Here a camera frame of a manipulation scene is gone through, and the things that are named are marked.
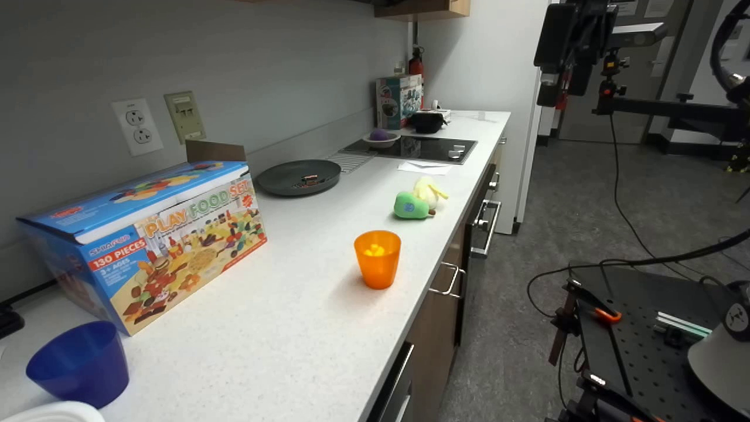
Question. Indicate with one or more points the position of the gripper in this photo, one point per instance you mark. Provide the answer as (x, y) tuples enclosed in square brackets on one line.
[(556, 35)]

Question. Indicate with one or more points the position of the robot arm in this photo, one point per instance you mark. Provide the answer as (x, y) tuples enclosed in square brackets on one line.
[(712, 363)]

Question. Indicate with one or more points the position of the teal toy box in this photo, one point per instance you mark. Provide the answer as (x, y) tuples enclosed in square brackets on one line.
[(395, 102)]

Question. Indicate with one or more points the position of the banana plush toy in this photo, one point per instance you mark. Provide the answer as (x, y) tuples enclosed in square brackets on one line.
[(426, 190)]

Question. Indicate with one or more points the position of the purple toy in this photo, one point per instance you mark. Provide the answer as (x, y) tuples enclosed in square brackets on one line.
[(379, 135)]

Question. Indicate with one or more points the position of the green plush toy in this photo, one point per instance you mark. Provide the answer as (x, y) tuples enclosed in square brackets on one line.
[(410, 206)]

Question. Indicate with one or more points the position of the orange plastic cup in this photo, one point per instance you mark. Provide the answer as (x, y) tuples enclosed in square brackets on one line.
[(377, 269)]

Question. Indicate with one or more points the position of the small toy pieces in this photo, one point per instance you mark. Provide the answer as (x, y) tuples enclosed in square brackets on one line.
[(309, 180)]

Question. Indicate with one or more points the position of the colourful toy food box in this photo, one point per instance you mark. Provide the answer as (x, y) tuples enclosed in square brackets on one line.
[(176, 246)]

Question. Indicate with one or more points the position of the blue plastic cup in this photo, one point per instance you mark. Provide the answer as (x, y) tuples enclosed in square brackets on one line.
[(79, 366)]

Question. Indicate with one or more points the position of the black pot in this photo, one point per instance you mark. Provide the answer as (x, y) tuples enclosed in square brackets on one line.
[(428, 122)]

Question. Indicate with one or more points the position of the red fire extinguisher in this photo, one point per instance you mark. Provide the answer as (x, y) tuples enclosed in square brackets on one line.
[(416, 61)]

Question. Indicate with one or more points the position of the black glass cooktop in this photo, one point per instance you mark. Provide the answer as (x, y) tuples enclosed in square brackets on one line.
[(419, 149)]

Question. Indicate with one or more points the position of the white paper sheet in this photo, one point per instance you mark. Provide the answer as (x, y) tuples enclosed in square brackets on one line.
[(423, 167)]

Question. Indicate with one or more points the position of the small grey bowl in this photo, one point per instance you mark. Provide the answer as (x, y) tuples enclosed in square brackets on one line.
[(381, 142)]

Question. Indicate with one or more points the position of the grey ribbed mat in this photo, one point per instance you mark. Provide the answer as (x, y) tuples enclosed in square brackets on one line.
[(350, 162)]

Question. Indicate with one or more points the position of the green and white strips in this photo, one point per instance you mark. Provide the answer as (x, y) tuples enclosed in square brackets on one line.
[(682, 325)]

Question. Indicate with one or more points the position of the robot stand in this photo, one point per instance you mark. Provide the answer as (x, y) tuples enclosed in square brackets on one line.
[(638, 351)]

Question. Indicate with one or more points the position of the dark grey round plate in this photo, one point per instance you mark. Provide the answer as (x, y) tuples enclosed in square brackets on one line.
[(281, 179)]

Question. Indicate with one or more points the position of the brown cardboard piece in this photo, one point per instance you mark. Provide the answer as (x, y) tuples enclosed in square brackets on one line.
[(215, 151)]

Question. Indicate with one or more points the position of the black device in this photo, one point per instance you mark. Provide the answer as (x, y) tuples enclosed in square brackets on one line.
[(9, 322)]

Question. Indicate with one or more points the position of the white bowl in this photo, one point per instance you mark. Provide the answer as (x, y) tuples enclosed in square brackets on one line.
[(53, 412)]

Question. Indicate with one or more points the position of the camera on mount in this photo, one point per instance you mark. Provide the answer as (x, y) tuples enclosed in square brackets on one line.
[(636, 35)]

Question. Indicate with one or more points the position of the wooden wall cabinet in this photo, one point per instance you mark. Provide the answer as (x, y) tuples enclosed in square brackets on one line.
[(422, 8)]

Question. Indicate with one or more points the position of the white wall socket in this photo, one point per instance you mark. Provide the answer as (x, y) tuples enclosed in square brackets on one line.
[(137, 126)]

